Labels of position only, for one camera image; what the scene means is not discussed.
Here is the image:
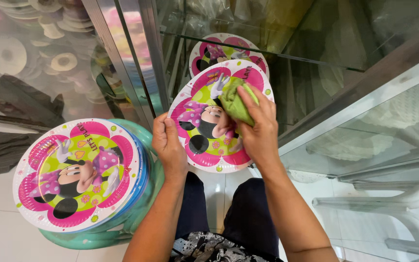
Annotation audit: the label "person's right hand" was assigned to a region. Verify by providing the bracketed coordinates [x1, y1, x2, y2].
[237, 85, 279, 169]

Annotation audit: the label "person's left hand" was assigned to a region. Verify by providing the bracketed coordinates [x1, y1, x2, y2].
[152, 112, 190, 180]

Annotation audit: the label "pink cartoon mouse paper plate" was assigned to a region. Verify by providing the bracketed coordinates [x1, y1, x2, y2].
[189, 33, 270, 79]
[168, 59, 275, 174]

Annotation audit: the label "green cleaning cloth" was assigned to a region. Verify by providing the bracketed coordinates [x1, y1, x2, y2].
[218, 78, 259, 127]

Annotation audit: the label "green plastic stool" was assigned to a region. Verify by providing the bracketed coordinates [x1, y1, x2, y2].
[39, 118, 165, 250]

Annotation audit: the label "person's dark blue trousers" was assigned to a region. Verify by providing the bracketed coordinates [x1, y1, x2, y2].
[175, 171, 280, 260]

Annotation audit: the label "stack of cartoon paper plates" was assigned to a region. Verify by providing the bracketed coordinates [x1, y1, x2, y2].
[12, 118, 150, 234]

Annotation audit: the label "glass display cabinet with doilies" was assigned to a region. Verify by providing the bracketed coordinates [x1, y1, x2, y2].
[137, 0, 419, 183]

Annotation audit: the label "person's black patterned shirt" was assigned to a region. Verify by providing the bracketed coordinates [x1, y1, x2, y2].
[169, 231, 284, 262]

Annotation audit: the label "glass cabinet with stacked dishes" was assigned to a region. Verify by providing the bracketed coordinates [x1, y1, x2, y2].
[0, 0, 168, 131]

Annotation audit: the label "white plastic chair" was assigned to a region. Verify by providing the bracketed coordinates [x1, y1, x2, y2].
[311, 178, 419, 262]

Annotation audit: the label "dark grey cloth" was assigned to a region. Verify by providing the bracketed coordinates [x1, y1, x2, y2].
[0, 74, 65, 179]

